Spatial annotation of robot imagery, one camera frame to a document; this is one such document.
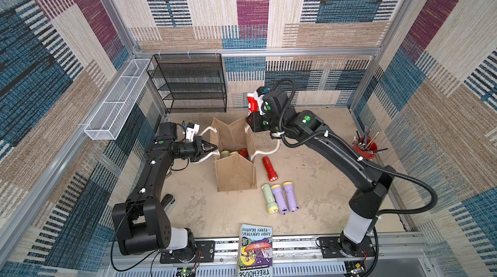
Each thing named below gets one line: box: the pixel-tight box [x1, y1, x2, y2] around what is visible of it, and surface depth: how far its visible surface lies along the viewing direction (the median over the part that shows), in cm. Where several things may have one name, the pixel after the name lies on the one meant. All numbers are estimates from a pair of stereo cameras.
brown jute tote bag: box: [210, 117, 258, 192], surface depth 87 cm
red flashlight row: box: [246, 92, 260, 114], surface depth 71 cm
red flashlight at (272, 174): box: [262, 156, 279, 182], surface depth 94 cm
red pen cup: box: [352, 126, 389, 160], surface depth 93 cm
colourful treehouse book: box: [238, 223, 274, 277], surface depth 73 cm
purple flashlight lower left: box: [271, 183, 289, 215], surface depth 85 cm
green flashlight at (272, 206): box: [261, 183, 279, 215], surface depth 85 cm
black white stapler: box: [160, 193, 178, 217], surface depth 85 cm
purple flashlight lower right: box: [282, 181, 300, 213], surface depth 86 cm
